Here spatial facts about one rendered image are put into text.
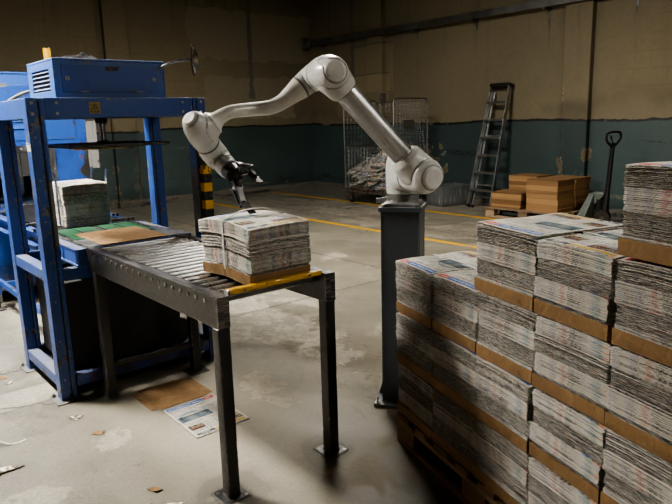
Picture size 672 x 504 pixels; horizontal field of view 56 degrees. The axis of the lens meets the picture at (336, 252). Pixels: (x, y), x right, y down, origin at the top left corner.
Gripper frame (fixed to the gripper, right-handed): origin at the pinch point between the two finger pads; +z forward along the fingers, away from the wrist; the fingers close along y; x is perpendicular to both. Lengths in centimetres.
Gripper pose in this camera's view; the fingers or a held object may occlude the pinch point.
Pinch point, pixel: (255, 196)
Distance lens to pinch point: 253.1
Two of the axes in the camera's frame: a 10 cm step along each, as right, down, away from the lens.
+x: -7.7, 1.6, -6.2
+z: 5.9, 5.8, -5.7
